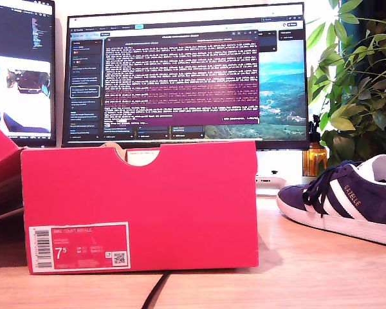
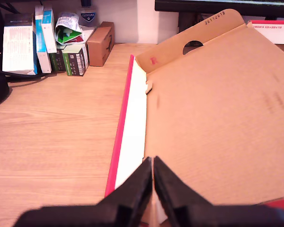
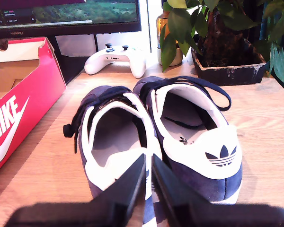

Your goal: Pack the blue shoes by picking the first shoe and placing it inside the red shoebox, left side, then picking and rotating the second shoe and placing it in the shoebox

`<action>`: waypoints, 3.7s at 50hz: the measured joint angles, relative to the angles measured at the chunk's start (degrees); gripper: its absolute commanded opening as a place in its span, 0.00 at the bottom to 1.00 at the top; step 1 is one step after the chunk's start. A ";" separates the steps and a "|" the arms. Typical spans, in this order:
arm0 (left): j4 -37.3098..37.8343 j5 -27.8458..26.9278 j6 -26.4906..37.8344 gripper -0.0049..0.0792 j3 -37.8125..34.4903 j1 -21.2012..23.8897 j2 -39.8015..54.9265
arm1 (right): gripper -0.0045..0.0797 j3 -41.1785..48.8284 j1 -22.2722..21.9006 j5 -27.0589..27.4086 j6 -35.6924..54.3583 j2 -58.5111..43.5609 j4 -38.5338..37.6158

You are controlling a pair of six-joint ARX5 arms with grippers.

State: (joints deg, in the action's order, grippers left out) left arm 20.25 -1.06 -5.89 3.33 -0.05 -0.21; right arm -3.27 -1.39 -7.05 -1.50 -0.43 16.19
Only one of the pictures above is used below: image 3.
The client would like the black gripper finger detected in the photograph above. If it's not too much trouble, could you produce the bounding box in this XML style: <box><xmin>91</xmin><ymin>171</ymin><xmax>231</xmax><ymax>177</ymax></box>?
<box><xmin>152</xmin><ymin>153</ymin><xmax>213</xmax><ymax>215</ymax></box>
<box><xmin>91</xmin><ymin>153</ymin><xmax>147</xmax><ymax>213</ymax></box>

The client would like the blue suede white-striped shoe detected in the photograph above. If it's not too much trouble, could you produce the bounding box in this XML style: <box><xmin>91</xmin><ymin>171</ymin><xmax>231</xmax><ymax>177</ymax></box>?
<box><xmin>132</xmin><ymin>75</ymin><xmax>243</xmax><ymax>205</ymax></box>
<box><xmin>63</xmin><ymin>85</ymin><xmax>163</xmax><ymax>226</ymax></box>

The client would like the red Nike shoebox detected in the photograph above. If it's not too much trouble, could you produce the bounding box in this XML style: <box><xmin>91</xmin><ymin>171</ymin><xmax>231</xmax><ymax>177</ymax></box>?
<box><xmin>0</xmin><ymin>36</ymin><xmax>67</xmax><ymax>180</ymax></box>

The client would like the white game controller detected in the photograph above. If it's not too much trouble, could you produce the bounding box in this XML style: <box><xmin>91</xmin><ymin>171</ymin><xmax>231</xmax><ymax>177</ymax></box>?
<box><xmin>84</xmin><ymin>44</ymin><xmax>147</xmax><ymax>79</ymax></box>

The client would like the black square planter tray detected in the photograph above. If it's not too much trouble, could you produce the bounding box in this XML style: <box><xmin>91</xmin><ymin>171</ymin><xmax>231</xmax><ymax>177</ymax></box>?
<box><xmin>191</xmin><ymin>39</ymin><xmax>267</xmax><ymax>87</ymax></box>

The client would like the small white pot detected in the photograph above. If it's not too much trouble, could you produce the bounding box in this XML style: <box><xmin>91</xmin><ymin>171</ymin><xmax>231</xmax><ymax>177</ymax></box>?
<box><xmin>157</xmin><ymin>46</ymin><xmax>183</xmax><ymax>67</ymax></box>

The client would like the wide black computer monitor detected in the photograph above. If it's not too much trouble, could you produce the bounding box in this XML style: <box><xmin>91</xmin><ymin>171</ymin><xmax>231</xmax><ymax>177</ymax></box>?
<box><xmin>0</xmin><ymin>0</ymin><xmax>142</xmax><ymax>85</ymax></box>

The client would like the amber glass pump bottle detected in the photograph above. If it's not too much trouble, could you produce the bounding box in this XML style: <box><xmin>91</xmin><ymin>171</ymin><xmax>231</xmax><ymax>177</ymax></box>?
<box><xmin>156</xmin><ymin>10</ymin><xmax>179</xmax><ymax>49</ymax></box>

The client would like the green leafy houseplant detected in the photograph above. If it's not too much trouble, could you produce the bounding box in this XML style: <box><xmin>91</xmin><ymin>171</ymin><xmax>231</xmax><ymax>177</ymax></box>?
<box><xmin>159</xmin><ymin>0</ymin><xmax>284</xmax><ymax>86</ymax></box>

